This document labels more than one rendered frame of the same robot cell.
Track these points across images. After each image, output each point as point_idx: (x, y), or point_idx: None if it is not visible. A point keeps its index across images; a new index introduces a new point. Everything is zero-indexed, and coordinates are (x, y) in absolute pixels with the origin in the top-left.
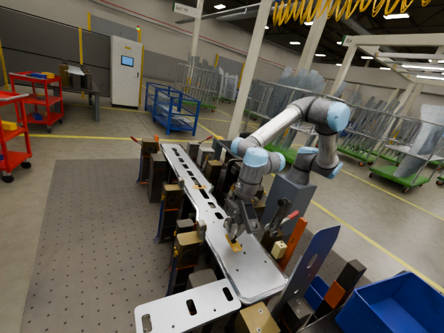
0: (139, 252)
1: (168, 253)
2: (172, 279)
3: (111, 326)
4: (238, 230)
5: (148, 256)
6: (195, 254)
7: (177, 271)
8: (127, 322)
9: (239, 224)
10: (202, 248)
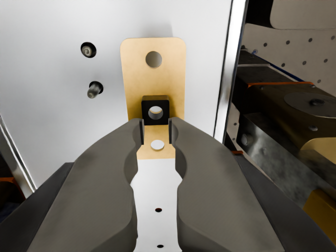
0: (249, 157)
1: None
2: (290, 73)
3: (335, 48)
4: (133, 163)
5: (240, 147)
6: (291, 104)
7: (294, 81)
8: (314, 46)
9: (134, 222)
10: (261, 118)
